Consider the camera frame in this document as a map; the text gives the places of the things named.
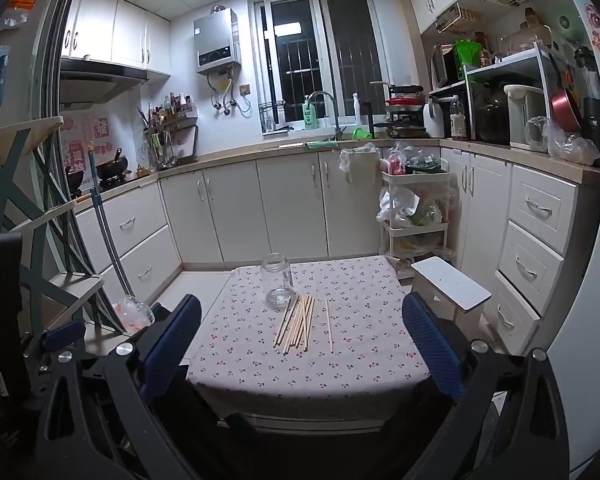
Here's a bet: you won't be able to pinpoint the plastic bag with orange contents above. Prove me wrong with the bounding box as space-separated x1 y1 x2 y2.
111 296 156 333

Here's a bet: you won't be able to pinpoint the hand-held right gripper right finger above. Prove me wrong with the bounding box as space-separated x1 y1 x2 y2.
401 291 571 480

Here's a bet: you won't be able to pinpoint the black wok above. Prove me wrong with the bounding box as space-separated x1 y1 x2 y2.
96 148 130 181

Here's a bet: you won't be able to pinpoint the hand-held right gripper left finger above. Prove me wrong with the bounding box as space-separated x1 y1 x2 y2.
35 294 203 480

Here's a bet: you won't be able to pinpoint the white refrigerator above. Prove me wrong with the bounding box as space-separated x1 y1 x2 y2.
545 0 600 476

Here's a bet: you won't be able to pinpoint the range hood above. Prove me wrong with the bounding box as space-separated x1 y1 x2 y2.
59 57 148 106

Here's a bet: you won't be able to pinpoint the crumpled clear plastic bag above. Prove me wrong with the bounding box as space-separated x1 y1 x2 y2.
527 116 600 167

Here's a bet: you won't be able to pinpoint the clear hanging plastic bag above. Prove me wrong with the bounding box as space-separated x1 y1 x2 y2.
338 143 381 186

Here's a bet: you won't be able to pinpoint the clear bottle with dark liquid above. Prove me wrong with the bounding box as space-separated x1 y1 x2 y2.
449 95 468 141

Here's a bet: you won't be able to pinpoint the bundle of wooden chopsticks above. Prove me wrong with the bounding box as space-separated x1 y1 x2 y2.
273 292 317 353

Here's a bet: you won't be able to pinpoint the hanging wire basket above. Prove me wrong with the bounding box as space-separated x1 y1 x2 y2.
436 4 481 35

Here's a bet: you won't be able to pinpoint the white base cabinets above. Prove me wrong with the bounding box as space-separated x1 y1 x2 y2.
72 145 596 356

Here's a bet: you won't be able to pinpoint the spice rack with utensils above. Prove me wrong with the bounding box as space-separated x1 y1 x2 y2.
139 93 200 168

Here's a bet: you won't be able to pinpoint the green vegetable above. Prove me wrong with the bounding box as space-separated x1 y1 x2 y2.
412 202 443 226

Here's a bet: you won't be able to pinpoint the white counter rack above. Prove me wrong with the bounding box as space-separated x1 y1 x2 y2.
428 42 566 148

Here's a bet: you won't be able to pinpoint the silver water heater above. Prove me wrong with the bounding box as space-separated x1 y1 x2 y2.
193 6 242 77

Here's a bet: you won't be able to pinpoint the chrome faucet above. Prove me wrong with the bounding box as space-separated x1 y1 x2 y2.
307 91 343 142

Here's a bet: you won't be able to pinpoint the red wall posters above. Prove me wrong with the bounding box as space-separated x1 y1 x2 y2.
60 115 113 166

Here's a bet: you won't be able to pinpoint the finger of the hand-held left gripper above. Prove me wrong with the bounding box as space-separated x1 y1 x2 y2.
25 320 87 376

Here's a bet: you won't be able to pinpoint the stack of pans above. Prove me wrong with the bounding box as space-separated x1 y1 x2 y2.
370 81 428 139

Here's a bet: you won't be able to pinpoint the white thermo pot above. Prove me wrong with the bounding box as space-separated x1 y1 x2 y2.
503 84 546 152

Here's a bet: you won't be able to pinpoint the white framed window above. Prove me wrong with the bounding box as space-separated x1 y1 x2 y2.
252 0 391 133

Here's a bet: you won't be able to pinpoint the black pot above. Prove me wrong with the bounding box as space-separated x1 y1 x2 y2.
65 164 87 196

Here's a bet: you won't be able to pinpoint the microwave oven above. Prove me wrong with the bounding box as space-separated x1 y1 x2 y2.
431 44 463 90

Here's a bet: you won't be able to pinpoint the clear glass jar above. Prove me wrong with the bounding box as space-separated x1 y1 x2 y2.
260 253 298 309

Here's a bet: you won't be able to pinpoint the red frying pan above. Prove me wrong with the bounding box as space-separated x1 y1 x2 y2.
550 55 583 133

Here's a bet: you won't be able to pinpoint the cherry print tablecloth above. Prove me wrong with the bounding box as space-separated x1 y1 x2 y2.
186 255 431 406

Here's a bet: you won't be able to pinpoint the small white stool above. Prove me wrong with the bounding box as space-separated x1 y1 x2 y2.
410 256 492 321

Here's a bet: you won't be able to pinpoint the white plastic bag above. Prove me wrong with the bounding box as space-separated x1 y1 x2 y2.
376 185 421 223

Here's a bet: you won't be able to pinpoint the teal and beige shelf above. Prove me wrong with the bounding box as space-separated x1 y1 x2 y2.
0 116 106 341

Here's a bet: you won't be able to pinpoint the water heater hoses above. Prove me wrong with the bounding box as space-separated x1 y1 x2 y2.
207 76 253 116

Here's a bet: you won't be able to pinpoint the white rolling cart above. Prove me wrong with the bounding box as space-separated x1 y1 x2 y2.
378 167 456 281

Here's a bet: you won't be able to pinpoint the green dish soap bottle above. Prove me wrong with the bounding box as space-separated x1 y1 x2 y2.
302 95 319 130

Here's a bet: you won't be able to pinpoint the teal dustpan with broom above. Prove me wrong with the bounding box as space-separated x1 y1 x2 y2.
88 152 133 297

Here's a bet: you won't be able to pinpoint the white jug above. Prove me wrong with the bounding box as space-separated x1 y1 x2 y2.
422 98 446 139

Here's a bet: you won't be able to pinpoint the black rice cooker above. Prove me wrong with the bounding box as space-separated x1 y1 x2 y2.
472 82 511 143

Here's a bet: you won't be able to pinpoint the green bag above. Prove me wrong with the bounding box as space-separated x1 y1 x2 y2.
454 39 483 68

